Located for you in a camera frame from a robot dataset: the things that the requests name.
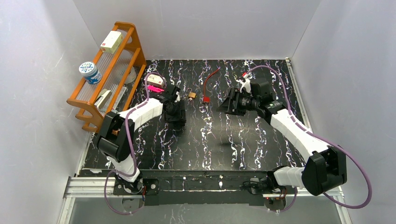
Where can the clear glass bowl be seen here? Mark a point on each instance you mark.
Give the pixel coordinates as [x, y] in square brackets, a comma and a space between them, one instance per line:
[131, 76]

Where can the white green box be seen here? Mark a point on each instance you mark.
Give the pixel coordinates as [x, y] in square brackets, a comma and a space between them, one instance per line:
[111, 42]

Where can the white stapler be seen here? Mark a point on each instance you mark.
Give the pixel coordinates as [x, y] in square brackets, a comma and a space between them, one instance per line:
[102, 98]

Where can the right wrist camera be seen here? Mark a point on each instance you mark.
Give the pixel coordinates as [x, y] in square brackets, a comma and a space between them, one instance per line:
[244, 80]

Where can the brass padlock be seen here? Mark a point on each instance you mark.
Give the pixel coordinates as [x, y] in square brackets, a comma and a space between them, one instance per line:
[191, 95]

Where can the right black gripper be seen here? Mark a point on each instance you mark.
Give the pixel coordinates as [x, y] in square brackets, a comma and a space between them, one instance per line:
[233, 101]

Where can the small white cardboard box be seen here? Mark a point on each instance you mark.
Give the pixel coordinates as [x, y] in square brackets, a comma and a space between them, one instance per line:
[156, 81]

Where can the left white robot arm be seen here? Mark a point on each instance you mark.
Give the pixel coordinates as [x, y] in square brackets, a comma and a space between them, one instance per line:
[115, 137]

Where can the blue white round jar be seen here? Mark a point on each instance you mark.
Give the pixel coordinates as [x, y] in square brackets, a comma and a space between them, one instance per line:
[90, 72]

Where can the pink plastic tool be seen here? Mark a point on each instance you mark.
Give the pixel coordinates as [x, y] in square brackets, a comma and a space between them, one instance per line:
[155, 89]

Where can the red cable padlock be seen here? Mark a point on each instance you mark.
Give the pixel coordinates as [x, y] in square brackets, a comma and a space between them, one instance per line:
[206, 87]

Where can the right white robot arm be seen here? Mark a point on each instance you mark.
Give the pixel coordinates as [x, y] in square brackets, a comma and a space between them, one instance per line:
[325, 165]

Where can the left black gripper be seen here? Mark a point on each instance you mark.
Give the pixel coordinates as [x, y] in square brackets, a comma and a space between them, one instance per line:
[174, 110]

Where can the orange wooden shelf rack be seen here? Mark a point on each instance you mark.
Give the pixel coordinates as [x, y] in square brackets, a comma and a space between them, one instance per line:
[114, 69]

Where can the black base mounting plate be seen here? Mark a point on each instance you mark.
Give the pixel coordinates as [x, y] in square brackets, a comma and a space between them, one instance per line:
[204, 190]

